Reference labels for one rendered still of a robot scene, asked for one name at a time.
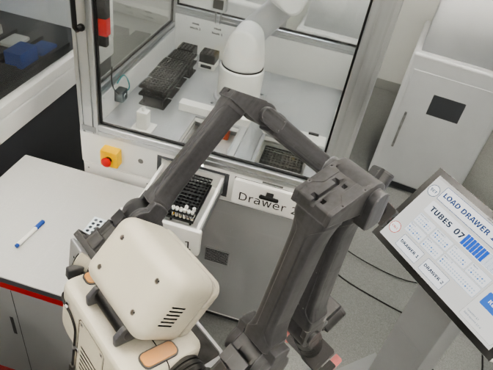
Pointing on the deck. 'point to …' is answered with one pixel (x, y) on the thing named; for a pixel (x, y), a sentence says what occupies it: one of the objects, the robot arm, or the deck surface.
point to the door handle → (75, 17)
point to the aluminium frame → (92, 123)
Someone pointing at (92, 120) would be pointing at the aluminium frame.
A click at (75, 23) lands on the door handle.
